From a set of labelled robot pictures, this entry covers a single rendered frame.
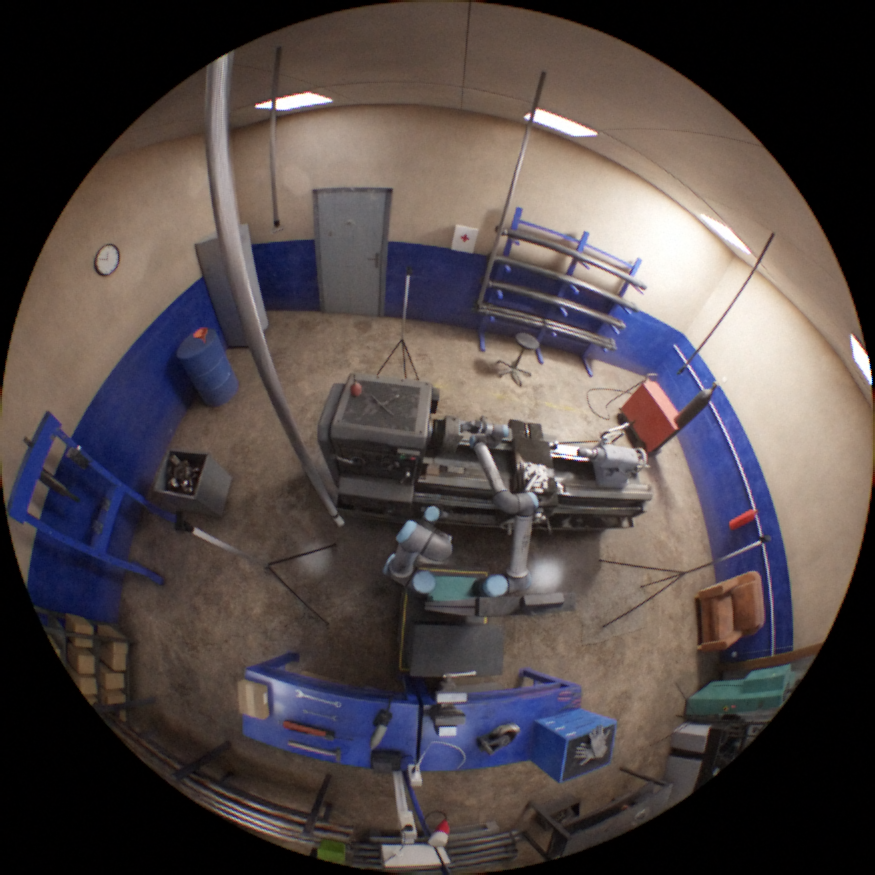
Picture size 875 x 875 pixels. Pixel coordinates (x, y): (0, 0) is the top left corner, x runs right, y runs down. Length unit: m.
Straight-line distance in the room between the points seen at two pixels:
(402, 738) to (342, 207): 5.27
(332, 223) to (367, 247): 0.65
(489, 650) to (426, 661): 0.39
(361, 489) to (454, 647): 1.20
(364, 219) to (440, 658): 4.67
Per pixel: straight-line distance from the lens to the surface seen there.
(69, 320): 3.41
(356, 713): 1.92
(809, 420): 4.99
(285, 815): 2.83
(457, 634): 1.83
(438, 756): 2.07
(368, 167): 4.23
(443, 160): 4.09
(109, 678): 4.03
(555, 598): 0.88
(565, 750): 1.90
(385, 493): 1.96
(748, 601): 4.83
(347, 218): 4.36
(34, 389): 3.29
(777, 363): 5.31
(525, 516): 1.74
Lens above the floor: 2.62
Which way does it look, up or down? 55 degrees down
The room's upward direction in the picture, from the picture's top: 15 degrees clockwise
